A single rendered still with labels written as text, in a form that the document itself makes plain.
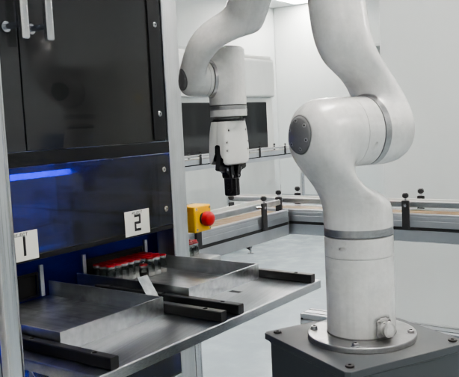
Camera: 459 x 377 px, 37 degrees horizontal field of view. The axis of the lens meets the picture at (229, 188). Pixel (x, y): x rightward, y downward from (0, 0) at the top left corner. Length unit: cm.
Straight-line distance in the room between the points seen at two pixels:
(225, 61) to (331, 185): 49
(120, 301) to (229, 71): 55
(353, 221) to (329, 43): 30
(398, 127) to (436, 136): 167
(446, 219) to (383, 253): 105
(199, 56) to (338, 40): 38
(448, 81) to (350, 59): 167
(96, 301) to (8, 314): 72
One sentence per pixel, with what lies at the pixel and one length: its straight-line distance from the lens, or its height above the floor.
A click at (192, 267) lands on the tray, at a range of 177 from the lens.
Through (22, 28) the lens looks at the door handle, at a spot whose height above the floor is 145.
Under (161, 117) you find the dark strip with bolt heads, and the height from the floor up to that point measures 127.
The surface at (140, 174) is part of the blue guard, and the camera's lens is 170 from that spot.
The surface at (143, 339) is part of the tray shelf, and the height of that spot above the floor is 88.
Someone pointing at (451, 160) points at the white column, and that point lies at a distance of 287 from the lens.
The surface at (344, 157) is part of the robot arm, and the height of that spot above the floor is 119.
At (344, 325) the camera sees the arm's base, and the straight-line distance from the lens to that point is 122.
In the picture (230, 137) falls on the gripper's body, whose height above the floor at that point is 122.
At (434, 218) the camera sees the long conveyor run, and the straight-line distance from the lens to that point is 226.
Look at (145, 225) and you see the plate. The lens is 172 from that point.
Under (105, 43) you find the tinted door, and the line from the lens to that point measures 166.
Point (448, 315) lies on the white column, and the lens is 298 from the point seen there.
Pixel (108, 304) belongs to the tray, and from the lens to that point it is 150.
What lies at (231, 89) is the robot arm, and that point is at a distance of 154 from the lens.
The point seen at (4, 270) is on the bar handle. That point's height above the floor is 110.
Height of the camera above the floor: 125
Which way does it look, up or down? 5 degrees down
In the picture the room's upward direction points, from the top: 3 degrees counter-clockwise
